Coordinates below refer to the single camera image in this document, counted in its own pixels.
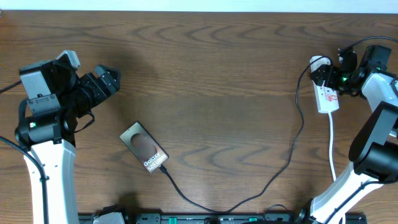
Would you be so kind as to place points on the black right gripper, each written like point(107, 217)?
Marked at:
point(323, 71)

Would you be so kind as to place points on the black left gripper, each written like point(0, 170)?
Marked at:
point(102, 92)

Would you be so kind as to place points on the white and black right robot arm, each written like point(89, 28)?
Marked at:
point(372, 157)

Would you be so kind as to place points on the white power strip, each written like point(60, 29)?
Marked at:
point(326, 97)

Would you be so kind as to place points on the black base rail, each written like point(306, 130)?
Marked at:
point(155, 218)

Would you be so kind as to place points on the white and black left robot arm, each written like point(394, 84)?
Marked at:
point(57, 98)

